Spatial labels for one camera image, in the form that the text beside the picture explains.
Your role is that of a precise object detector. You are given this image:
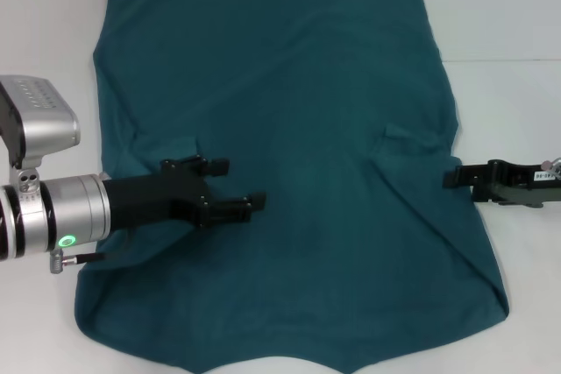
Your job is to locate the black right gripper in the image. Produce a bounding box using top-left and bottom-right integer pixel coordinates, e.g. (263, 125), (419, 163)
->
(442, 159), (561, 220)

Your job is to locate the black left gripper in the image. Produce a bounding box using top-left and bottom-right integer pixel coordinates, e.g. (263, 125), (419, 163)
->
(103, 154), (269, 233)

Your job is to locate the teal blue shirt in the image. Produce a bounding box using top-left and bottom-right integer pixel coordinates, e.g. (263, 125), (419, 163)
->
(72, 0), (512, 374)

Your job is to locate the thin left gripper cable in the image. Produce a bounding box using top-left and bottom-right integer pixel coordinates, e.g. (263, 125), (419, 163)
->
(48, 249), (129, 275)

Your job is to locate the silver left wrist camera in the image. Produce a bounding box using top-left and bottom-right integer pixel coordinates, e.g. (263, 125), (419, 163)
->
(0, 74), (82, 182)

